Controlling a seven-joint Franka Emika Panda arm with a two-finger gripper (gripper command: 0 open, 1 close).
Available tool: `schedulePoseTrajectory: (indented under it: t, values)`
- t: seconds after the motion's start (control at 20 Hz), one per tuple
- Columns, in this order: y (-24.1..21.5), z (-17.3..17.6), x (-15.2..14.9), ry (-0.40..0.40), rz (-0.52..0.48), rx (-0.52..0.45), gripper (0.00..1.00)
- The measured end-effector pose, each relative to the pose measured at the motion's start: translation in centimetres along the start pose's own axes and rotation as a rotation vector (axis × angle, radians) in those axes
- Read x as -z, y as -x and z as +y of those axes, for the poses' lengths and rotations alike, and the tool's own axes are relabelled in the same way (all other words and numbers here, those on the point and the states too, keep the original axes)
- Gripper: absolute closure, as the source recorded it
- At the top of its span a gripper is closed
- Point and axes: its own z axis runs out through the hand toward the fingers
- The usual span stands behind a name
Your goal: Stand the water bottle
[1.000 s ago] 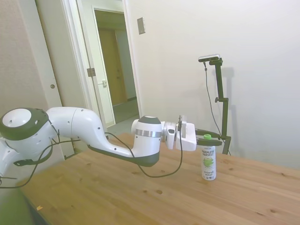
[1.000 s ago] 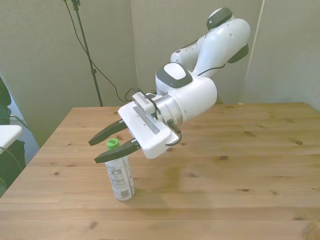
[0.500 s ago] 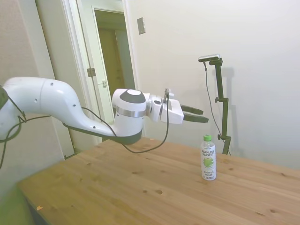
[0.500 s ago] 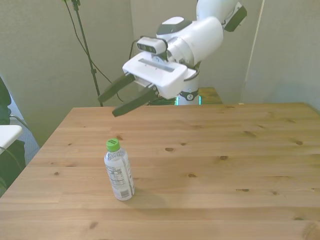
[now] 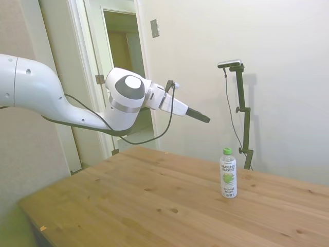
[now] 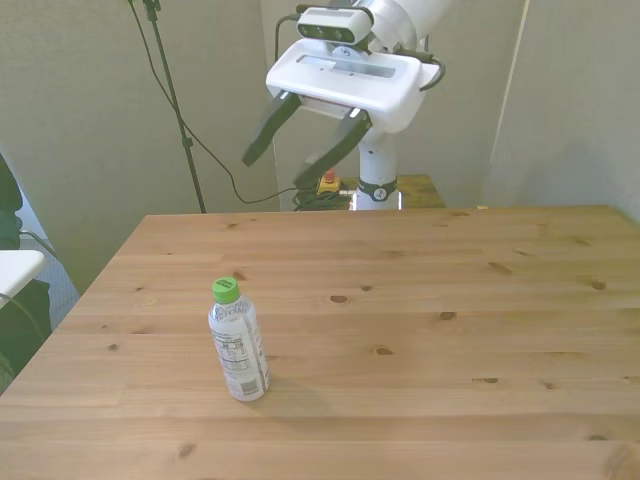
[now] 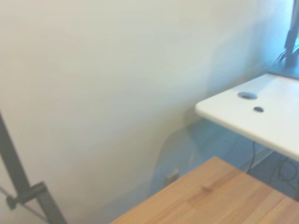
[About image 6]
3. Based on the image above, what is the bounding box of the yellow emergency stop box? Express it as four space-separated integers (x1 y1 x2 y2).
316 169 342 198

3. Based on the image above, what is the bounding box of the dark coiled cable pile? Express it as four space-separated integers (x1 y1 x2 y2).
291 186 352 212

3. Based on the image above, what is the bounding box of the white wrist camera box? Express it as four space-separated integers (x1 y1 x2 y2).
296 5 374 46

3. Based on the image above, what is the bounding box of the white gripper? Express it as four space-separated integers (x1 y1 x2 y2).
241 38 435 188

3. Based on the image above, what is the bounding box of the grey thin cable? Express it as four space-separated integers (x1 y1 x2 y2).
0 291 47 347

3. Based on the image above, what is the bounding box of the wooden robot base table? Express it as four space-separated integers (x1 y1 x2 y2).
396 173 447 211

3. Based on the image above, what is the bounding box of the white bottle with green cap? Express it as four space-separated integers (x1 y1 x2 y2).
207 276 272 403

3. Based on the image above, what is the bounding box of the black tripod camera pole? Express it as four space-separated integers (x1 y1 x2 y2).
127 0 208 215

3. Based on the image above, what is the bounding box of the black tripod camera cable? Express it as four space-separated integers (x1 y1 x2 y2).
127 0 301 206

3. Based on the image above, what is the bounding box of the white thin cable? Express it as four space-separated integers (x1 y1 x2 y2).
18 229 58 258

